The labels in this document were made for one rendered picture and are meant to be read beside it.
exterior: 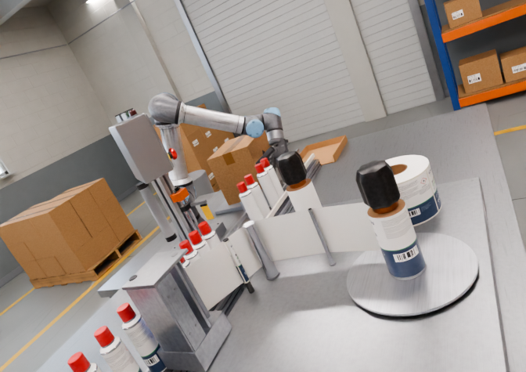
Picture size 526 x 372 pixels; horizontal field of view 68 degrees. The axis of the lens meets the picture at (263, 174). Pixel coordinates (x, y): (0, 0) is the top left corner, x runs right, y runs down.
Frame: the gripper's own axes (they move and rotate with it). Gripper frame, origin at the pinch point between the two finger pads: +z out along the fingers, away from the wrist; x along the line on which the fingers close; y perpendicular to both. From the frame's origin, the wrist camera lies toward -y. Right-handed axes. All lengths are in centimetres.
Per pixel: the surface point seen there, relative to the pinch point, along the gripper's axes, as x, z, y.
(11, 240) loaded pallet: 76, -16, -404
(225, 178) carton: 4.8, -9.9, -33.3
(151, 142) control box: -73, -10, 0
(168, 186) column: -56, 0, -12
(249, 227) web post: -58, 19, 20
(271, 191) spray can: -11.4, 3.5, 2.1
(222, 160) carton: 0.3, -18.6, -29.9
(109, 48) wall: 269, -344, -446
